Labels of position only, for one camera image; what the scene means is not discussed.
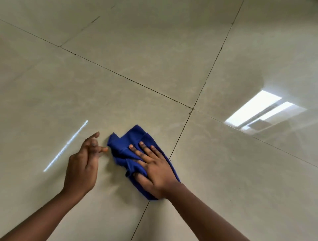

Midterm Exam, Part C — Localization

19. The blue cleaning cloth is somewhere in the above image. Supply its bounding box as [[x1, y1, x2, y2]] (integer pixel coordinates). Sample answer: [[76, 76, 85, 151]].
[[107, 124, 181, 201]]

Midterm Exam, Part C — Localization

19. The person's left hand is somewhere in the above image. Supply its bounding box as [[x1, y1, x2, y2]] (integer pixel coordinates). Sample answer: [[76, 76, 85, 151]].
[[62, 131, 109, 198]]

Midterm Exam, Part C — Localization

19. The person's right hand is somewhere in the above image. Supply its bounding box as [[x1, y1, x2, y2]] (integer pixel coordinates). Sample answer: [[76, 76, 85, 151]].
[[129, 141, 182, 200]]

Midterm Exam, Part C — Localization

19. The person's left forearm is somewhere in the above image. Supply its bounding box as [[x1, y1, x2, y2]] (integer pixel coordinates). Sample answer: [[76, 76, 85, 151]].
[[0, 189, 86, 241]]

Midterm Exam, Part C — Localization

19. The person's right forearm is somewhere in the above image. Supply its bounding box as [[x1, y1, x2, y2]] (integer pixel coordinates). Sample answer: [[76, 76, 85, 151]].
[[165, 183, 251, 241]]

